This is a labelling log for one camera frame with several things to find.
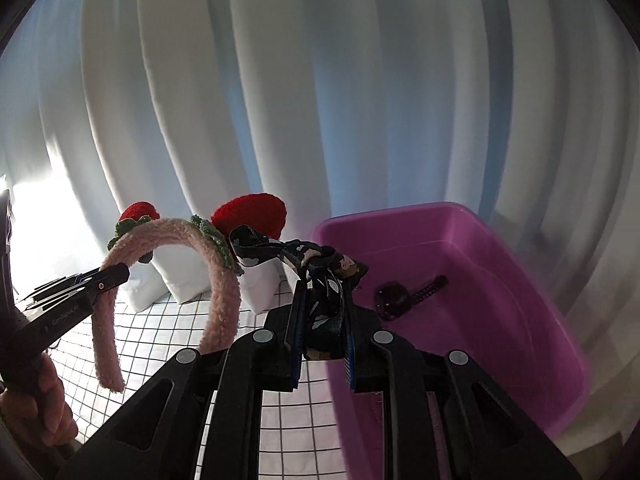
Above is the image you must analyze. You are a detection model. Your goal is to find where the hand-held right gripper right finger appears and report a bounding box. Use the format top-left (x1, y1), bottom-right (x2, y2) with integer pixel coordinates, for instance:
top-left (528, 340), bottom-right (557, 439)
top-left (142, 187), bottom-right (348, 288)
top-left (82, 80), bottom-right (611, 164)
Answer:
top-left (342, 280), bottom-right (583, 480)

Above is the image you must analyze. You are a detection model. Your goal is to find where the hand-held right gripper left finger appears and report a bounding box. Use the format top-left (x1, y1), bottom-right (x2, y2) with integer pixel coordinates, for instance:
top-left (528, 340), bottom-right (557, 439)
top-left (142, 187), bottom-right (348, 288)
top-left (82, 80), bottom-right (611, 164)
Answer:
top-left (55, 280), bottom-right (306, 480)

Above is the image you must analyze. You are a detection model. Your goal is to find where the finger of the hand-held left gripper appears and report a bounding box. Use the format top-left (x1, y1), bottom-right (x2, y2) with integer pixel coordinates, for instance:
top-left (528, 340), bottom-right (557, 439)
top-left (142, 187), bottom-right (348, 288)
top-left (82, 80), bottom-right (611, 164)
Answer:
top-left (70, 265), bottom-right (132, 311)
top-left (17, 270), bottom-right (98, 308)

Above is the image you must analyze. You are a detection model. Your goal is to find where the dark camouflage fabric bow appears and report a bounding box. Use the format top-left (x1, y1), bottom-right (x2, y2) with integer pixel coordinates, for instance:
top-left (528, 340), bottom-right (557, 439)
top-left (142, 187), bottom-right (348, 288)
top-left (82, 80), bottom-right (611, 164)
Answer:
top-left (229, 224), bottom-right (370, 361)

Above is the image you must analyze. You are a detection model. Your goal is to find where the pink strawberry headband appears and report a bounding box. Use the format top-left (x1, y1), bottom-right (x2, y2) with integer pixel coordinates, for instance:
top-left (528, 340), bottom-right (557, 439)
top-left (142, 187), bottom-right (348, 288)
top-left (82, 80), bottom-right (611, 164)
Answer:
top-left (91, 192), bottom-right (288, 393)

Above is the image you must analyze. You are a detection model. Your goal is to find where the purple plastic tub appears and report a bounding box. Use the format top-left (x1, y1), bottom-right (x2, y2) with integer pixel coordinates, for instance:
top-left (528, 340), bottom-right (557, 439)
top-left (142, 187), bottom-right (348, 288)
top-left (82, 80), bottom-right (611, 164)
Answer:
top-left (309, 201), bottom-right (592, 480)

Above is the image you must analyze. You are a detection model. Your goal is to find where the person's left hand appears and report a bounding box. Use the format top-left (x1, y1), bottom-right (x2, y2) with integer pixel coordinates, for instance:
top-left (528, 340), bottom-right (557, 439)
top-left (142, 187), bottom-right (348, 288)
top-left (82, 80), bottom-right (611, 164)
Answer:
top-left (0, 352), bottom-right (78, 448)

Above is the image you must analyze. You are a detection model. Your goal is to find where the white grid tablecloth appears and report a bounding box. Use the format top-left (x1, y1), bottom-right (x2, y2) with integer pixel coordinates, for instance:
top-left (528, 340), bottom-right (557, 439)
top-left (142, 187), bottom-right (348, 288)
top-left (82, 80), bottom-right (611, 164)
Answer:
top-left (15, 260), bottom-right (381, 480)

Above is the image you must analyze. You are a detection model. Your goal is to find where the black wristwatch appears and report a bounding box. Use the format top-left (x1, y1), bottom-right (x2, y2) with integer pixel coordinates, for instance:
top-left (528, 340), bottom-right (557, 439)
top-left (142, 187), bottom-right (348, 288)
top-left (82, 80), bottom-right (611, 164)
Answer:
top-left (375, 274), bottom-right (449, 322)

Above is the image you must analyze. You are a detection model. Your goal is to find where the white curtain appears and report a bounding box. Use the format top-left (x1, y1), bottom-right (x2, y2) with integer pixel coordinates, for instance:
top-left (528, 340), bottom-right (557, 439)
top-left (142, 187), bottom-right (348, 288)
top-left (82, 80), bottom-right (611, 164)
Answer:
top-left (0, 0), bottom-right (640, 441)

